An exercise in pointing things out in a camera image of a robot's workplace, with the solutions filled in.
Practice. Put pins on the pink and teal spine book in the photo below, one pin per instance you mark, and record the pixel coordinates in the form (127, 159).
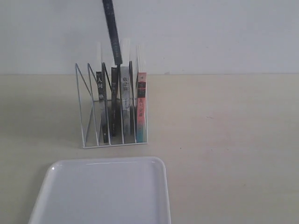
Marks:
(141, 96)

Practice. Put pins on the blue moon cover book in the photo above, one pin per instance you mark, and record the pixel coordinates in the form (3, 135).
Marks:
(112, 30)

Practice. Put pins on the grey spine book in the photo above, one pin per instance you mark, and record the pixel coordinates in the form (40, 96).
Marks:
(125, 84)

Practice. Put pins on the thin black spine book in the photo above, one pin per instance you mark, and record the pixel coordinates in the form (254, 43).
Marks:
(114, 88)

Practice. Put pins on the black spine book white characters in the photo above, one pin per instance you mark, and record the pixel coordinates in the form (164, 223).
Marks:
(101, 83)

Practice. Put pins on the white plastic tray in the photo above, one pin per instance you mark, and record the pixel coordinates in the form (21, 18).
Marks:
(130, 190)

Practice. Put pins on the white wire book rack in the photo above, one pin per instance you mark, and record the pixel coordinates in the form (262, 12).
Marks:
(89, 109)

